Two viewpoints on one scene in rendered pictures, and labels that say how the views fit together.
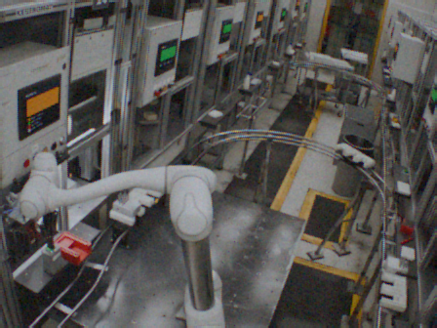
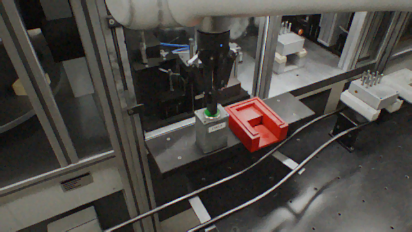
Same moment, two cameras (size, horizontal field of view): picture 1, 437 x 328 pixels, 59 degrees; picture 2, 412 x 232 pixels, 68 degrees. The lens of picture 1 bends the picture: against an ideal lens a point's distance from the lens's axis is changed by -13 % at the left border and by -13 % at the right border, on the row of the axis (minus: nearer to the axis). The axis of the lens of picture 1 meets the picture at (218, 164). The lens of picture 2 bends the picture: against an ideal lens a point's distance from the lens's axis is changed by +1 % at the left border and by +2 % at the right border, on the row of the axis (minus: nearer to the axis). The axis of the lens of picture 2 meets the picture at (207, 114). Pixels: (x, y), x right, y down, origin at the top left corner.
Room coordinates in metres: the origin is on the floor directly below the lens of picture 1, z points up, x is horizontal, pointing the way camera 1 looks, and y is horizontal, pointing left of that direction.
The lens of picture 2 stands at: (0.87, 0.19, 1.55)
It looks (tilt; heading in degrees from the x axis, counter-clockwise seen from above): 40 degrees down; 47
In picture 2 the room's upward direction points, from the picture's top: straight up
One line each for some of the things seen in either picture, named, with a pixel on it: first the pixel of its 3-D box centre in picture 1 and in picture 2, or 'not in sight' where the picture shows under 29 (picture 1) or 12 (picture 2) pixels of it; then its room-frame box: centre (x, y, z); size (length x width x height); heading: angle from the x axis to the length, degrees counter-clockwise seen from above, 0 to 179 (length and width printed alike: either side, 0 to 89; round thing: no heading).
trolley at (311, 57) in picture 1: (324, 82); not in sight; (7.03, -1.51, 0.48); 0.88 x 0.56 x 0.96; 93
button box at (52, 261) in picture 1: (50, 257); (210, 126); (1.30, 0.65, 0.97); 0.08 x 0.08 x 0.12; 75
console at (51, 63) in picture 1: (15, 107); not in sight; (1.41, 0.83, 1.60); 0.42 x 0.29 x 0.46; 165
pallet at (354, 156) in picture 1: (353, 157); not in sight; (3.27, -1.11, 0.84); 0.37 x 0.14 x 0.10; 43
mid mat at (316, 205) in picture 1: (326, 218); not in sight; (3.59, -1.15, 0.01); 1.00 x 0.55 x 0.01; 165
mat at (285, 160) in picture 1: (297, 120); not in sight; (6.17, -1.06, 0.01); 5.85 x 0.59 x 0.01; 165
